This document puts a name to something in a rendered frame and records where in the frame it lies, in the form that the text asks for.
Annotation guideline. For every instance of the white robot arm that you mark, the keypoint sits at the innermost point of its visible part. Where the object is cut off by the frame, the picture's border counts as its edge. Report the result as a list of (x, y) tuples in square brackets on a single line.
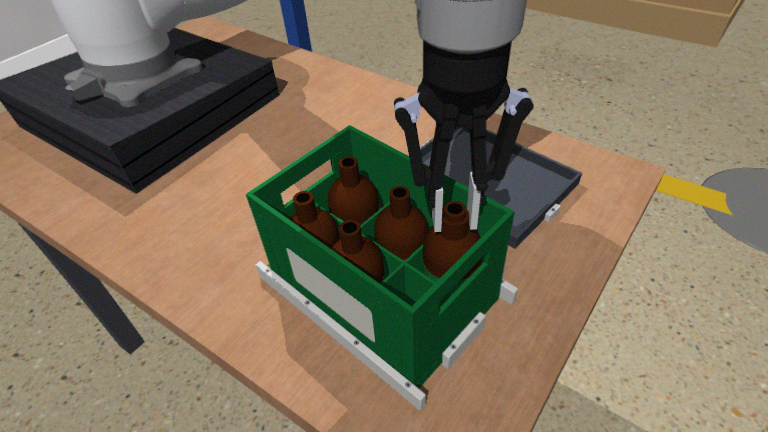
[(124, 45)]

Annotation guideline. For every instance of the green plastic crate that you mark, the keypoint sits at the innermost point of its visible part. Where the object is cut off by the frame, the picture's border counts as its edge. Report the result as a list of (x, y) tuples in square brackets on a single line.
[(411, 339)]

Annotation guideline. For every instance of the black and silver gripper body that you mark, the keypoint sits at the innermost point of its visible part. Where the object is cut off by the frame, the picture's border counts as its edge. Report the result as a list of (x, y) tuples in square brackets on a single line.
[(463, 73)]

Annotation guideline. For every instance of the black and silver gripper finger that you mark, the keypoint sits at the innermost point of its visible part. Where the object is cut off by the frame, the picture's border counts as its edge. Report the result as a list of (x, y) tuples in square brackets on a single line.
[(517, 107), (407, 114)]

